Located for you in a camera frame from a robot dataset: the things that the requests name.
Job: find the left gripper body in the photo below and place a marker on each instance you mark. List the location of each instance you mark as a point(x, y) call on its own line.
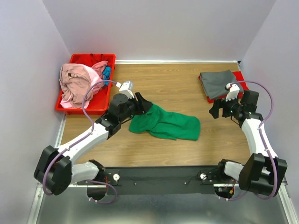
point(133, 108)

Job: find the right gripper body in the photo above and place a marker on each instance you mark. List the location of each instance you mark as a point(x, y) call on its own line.
point(231, 107)

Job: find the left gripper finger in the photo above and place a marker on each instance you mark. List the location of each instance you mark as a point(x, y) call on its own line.
point(139, 98)
point(145, 105)

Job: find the green t shirt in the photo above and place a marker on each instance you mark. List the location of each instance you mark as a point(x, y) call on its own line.
point(166, 125)

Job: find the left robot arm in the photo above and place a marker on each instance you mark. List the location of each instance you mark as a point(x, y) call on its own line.
point(57, 168)

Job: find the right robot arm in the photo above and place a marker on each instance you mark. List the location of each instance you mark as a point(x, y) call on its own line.
point(264, 171)

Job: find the folded grey t shirt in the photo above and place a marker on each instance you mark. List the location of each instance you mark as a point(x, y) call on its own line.
point(213, 95)

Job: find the folded red t shirt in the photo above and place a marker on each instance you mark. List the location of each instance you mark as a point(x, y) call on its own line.
point(240, 79)

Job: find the red plastic bin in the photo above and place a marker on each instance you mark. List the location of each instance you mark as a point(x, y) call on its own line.
point(100, 102)

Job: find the blue shirt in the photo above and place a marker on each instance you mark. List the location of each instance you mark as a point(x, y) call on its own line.
point(106, 73)

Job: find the light pink shirt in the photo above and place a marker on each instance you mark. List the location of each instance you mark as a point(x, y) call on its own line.
point(95, 86)

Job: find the dusty pink shirt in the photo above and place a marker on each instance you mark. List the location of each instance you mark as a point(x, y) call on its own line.
point(75, 81)

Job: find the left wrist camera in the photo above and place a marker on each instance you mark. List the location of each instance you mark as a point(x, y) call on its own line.
point(127, 89)

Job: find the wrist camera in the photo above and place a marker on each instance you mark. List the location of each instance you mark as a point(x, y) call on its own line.
point(127, 89)
point(233, 92)

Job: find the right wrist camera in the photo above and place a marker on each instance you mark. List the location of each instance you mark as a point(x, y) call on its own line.
point(233, 92)

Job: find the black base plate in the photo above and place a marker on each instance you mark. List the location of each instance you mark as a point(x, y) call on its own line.
point(164, 180)

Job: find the aluminium table frame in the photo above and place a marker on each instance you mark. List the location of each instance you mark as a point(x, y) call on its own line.
point(150, 149)

